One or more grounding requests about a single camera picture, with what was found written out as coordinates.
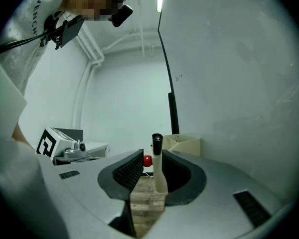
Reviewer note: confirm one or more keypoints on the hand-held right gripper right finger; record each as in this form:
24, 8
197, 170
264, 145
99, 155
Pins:
214, 195

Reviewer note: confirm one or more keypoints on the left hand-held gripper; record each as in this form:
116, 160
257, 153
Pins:
47, 146

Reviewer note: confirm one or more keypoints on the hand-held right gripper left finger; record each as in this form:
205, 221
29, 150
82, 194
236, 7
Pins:
89, 195

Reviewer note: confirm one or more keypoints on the white marker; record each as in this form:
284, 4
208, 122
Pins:
157, 143

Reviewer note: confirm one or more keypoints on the person's left forearm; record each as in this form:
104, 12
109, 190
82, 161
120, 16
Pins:
20, 136

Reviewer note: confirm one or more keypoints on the large whiteboard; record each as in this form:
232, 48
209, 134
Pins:
226, 71

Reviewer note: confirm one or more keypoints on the grey desk partition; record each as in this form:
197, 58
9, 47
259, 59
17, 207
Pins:
73, 133

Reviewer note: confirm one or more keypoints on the red ball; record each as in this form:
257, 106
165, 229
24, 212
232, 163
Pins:
147, 160

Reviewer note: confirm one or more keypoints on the person's white t-shirt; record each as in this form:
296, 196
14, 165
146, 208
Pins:
22, 38

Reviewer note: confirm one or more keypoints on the white ceiling conduit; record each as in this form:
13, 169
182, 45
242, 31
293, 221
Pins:
129, 37

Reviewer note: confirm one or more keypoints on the person's head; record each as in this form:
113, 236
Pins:
89, 1

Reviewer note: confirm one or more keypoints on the white wall pipes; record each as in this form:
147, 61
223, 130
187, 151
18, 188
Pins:
92, 56

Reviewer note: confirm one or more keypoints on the black chest mount device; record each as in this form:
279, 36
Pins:
66, 31

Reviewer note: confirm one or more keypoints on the black head camera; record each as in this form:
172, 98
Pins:
122, 15

